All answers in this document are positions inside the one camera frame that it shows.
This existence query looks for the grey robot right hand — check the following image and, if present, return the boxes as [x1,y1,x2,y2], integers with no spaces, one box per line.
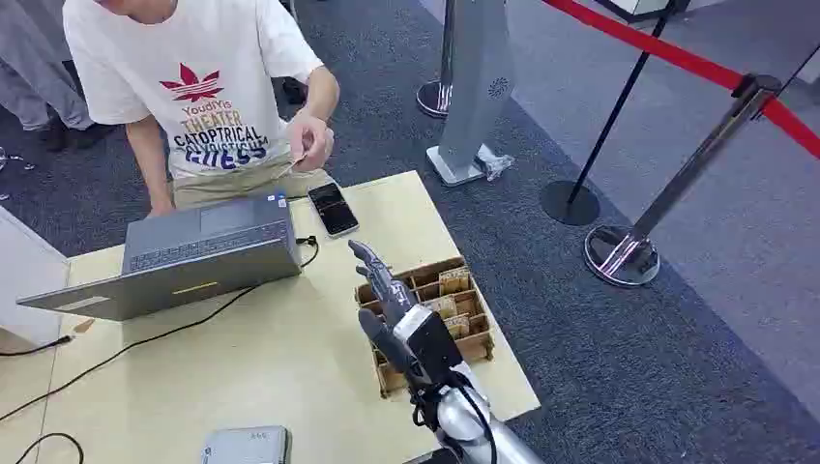
[347,240,425,387]

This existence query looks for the person's left hand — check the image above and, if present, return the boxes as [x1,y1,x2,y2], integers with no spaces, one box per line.
[286,111,336,174]

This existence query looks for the grey laptop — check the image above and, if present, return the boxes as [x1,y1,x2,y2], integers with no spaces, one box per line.
[15,191,304,323]

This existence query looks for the black smartphone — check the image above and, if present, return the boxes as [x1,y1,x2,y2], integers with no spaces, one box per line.
[307,182,361,240]

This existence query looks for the wooden card box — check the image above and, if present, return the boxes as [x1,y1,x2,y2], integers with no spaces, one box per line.
[354,255,496,399]

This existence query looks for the clear plastic wrap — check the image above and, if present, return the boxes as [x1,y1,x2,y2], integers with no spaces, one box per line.
[477,143,515,183]

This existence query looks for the grey kiosk stand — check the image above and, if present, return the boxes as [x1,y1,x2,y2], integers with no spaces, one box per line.
[425,0,517,189]

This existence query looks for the standing person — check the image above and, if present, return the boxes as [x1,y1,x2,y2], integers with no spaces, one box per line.
[0,0,117,153]

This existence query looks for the small grey device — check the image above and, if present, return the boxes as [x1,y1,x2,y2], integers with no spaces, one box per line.
[201,425,293,464]

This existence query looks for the red barrier belt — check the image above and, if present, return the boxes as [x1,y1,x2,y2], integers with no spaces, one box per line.
[541,0,820,161]

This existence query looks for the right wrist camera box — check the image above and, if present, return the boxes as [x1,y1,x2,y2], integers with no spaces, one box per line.
[392,304,464,386]

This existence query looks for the chrome stanchion post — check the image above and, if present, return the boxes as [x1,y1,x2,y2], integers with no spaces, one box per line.
[582,73,784,288]
[416,0,457,120]

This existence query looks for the black laptop cable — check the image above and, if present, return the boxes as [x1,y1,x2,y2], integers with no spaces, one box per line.
[0,235,320,424]

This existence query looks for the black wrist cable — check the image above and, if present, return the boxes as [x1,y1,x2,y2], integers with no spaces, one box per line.
[409,371,500,464]

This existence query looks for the black cable with plug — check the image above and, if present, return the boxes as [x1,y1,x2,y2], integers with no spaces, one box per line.
[0,334,74,358]

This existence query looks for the black stanchion post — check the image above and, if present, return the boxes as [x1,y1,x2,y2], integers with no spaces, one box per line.
[540,0,681,227]

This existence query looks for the black looped cable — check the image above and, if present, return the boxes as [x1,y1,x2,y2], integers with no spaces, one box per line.
[13,433,85,464]

